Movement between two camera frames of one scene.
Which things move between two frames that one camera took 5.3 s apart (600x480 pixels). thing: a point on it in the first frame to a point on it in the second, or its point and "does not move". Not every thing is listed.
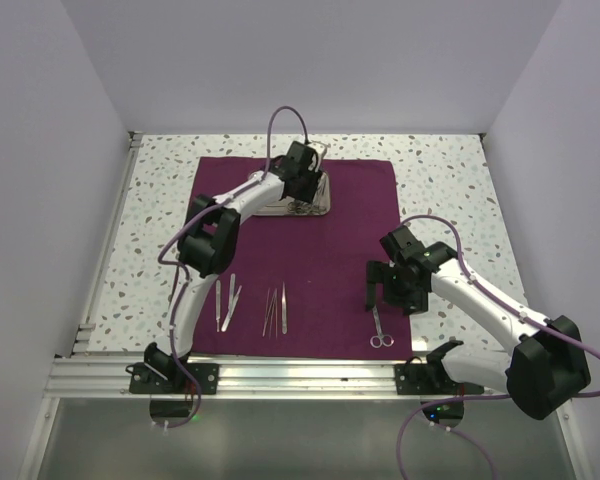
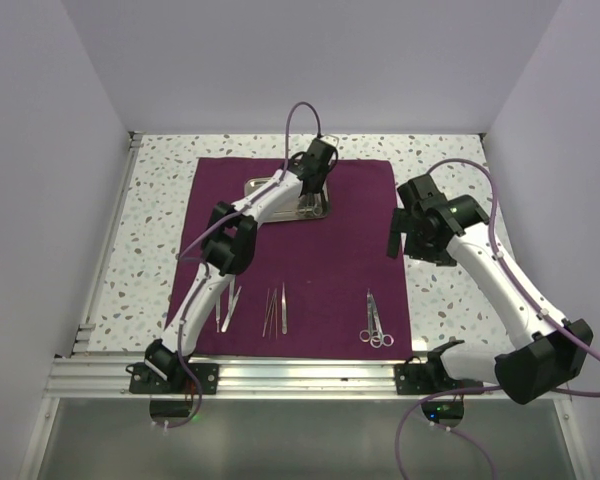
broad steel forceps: [284, 311] does not move
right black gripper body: [398, 291] to [417, 247]
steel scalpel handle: [218, 303] does not move
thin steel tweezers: [274, 306] does not move
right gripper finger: [375, 277] to [403, 220]
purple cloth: [297, 288] does not move
